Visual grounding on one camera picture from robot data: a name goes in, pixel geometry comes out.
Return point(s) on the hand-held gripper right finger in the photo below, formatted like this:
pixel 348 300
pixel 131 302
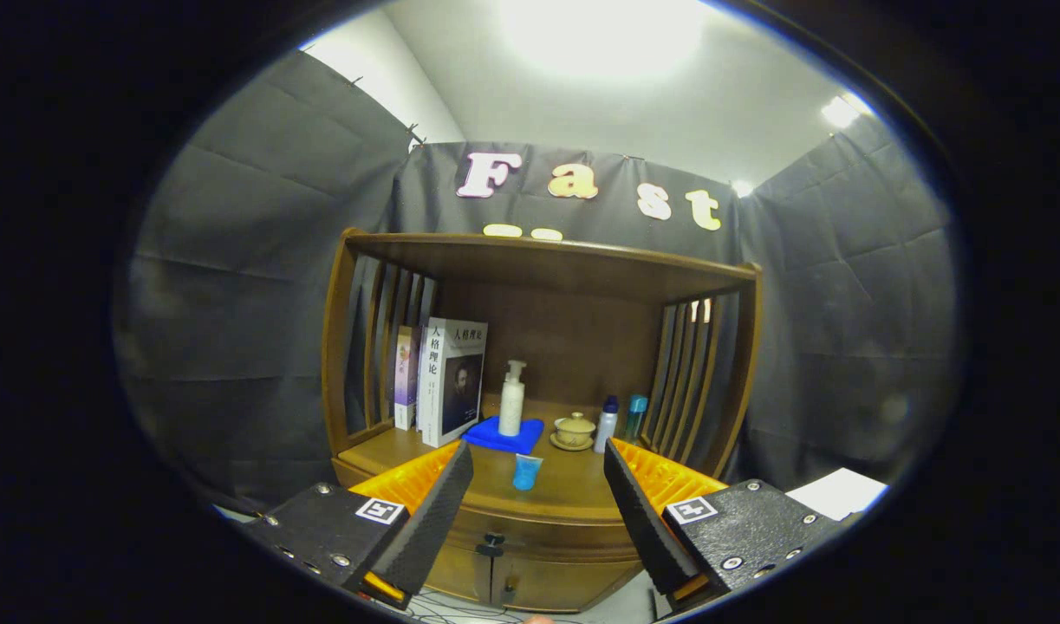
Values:
pixel 647 529

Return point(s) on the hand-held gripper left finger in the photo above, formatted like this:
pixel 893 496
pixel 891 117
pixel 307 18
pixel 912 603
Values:
pixel 430 529

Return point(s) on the black drawer knob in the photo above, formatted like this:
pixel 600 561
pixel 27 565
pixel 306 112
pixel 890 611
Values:
pixel 491 546

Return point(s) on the white and blue cosmetic tube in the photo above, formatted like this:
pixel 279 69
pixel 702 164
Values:
pixel 526 472

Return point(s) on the wooden countertop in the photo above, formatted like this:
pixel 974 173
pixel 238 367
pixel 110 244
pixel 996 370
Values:
pixel 573 481

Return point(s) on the brown wooden cabinet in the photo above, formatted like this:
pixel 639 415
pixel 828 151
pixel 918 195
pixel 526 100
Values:
pixel 573 338

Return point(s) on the white bottle with blue cap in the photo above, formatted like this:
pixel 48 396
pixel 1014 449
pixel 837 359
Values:
pixel 607 425

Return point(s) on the teal bottle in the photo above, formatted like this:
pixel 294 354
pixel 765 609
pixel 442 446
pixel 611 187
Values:
pixel 636 418

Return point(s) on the blue folded cloth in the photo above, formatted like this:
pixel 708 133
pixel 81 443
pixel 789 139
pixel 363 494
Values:
pixel 503 440

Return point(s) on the yellow lidded teacup with saucer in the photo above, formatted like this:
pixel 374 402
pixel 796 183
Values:
pixel 574 431

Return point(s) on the thick white book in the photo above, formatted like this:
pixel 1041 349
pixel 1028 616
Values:
pixel 453 390

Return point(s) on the white pump bottle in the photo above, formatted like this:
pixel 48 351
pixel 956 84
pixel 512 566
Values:
pixel 511 403

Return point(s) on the purple book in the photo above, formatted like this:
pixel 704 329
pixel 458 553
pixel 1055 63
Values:
pixel 406 377

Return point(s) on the white storage unit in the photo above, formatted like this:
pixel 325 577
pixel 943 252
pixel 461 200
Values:
pixel 837 492

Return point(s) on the black backdrop cloth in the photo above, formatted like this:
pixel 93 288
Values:
pixel 252 303

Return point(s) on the small ceiling light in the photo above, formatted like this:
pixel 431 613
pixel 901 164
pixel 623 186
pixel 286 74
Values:
pixel 842 108

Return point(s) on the large ceiling light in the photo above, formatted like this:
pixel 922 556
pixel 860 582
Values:
pixel 603 35

